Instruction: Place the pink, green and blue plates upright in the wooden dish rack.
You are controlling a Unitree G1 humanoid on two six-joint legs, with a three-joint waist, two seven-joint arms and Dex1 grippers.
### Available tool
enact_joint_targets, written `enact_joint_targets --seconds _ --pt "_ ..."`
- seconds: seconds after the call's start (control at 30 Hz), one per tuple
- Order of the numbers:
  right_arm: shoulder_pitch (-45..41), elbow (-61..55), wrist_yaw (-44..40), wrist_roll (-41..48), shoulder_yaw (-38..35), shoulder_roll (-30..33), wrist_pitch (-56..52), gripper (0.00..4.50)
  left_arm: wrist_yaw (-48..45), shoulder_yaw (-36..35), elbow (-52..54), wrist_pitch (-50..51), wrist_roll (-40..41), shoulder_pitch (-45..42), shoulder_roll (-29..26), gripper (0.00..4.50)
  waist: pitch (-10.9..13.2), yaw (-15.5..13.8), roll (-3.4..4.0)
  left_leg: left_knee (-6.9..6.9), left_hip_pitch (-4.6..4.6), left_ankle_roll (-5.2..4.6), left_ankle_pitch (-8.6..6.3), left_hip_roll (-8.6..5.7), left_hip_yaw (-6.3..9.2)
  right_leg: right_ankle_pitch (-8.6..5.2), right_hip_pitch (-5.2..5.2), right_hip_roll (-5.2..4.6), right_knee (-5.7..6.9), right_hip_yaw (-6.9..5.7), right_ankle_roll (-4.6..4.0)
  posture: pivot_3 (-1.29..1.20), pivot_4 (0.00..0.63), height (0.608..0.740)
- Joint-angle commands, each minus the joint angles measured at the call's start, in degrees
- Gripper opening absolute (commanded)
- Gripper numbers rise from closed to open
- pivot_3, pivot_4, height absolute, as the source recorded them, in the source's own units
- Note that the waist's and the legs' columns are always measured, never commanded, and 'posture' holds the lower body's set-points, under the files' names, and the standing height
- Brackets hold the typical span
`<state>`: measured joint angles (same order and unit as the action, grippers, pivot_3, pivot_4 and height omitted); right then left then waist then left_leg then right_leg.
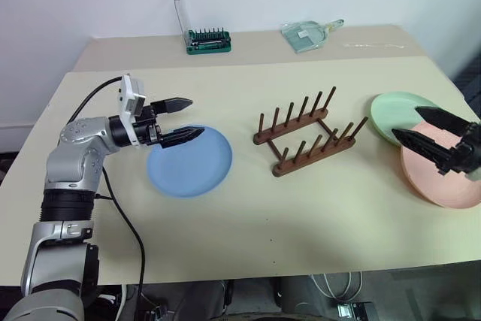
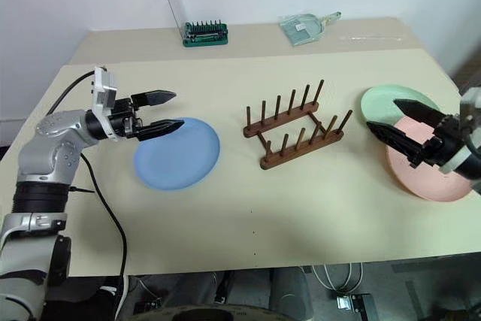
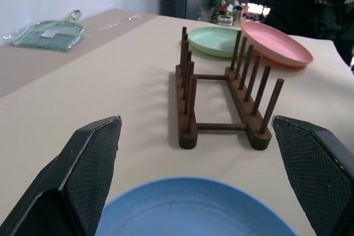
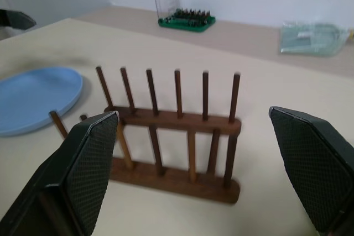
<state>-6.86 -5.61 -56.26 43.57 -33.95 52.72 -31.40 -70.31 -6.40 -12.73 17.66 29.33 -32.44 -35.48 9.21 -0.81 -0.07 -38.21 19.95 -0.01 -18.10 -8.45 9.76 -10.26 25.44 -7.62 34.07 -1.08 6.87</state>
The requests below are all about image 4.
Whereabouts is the dark rounded object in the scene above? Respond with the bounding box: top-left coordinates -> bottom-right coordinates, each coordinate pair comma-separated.
0,9 -> 37,30

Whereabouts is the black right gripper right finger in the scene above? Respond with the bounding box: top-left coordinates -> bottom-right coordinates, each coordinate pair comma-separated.
268,106 -> 354,236

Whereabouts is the blue plate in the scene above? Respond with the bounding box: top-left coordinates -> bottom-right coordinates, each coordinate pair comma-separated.
0,66 -> 84,137

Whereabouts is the wooden dish rack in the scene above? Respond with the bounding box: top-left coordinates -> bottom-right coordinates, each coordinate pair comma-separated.
49,65 -> 242,206

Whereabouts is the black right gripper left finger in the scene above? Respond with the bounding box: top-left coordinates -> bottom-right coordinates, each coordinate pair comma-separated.
0,111 -> 120,236

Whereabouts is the green screwdriver bit set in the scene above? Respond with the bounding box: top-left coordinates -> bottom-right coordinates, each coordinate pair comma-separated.
158,7 -> 217,33

